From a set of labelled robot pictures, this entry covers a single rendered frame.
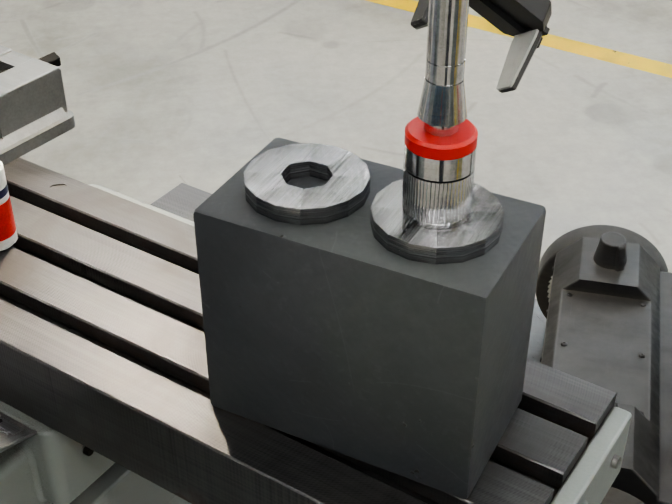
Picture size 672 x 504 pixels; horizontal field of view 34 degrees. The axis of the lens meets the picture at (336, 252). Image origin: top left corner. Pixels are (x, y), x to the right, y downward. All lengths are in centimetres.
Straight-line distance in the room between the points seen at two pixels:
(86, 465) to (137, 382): 17
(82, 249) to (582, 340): 70
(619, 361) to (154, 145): 189
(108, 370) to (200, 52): 273
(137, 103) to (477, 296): 268
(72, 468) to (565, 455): 45
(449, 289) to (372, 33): 304
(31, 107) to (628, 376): 79
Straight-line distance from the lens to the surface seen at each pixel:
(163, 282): 102
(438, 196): 72
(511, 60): 103
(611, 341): 150
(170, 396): 90
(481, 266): 72
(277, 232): 75
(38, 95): 126
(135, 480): 118
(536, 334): 179
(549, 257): 170
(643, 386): 144
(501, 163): 301
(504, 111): 326
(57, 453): 103
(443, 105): 69
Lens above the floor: 153
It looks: 36 degrees down
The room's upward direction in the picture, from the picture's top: straight up
